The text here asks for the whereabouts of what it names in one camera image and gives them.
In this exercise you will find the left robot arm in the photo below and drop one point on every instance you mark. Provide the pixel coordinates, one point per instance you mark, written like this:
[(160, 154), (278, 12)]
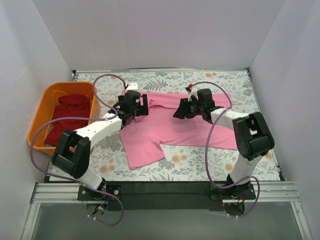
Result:
[(72, 153)]

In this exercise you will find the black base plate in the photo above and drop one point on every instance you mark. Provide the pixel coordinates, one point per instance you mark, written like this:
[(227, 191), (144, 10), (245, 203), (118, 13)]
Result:
[(169, 195)]

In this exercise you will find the pink t shirt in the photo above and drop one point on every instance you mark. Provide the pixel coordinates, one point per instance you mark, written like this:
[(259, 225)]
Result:
[(143, 137)]

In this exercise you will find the orange plastic basket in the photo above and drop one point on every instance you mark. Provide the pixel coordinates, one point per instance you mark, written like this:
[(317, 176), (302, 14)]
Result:
[(50, 99)]

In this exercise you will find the aluminium frame rail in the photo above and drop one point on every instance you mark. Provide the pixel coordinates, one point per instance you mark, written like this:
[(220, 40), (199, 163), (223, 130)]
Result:
[(56, 214)]

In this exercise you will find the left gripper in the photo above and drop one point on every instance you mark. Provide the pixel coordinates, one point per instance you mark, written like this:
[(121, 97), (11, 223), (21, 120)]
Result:
[(140, 107)]

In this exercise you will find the red t shirt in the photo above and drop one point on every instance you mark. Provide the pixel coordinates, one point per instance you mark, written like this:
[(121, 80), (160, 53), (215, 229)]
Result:
[(69, 106)]

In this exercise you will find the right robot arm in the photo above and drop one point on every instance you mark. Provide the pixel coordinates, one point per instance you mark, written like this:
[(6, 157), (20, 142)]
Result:
[(252, 135)]

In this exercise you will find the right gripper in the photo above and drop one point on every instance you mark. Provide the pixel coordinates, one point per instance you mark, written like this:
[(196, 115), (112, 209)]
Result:
[(186, 110)]

